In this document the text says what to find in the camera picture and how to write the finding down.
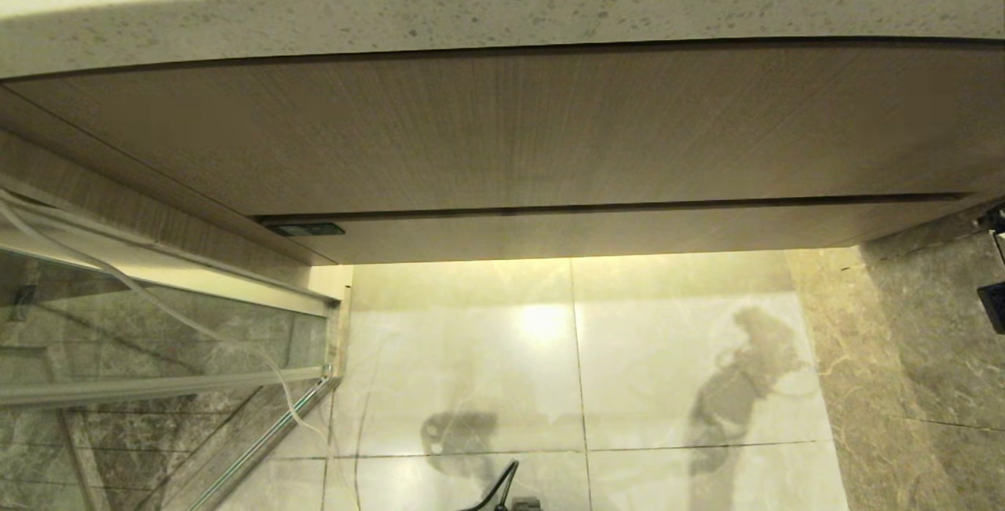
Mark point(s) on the light wooden vanity cabinet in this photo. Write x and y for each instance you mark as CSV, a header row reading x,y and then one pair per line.
x,y
502,134

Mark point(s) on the aluminium glass door bar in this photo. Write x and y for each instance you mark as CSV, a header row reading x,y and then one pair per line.
x,y
157,387

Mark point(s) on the light wooden vanity drawer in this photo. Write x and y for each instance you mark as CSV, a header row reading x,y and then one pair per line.
x,y
589,235

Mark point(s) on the chrome floor rail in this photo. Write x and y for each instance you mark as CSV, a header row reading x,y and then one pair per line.
x,y
267,440

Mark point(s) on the aluminium shower track rail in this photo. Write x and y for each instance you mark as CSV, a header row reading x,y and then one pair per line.
x,y
196,279

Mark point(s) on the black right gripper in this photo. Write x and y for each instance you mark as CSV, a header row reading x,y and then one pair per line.
x,y
995,308

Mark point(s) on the clear glass shower panel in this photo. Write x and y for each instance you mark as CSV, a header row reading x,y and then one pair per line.
x,y
118,346

